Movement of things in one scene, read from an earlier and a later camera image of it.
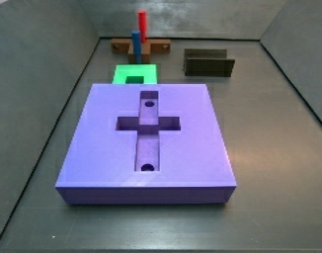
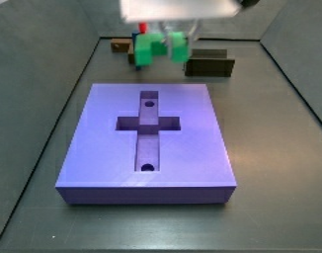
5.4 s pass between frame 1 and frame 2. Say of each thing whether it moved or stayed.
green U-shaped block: moved
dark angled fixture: stayed
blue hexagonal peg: stayed
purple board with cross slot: stayed
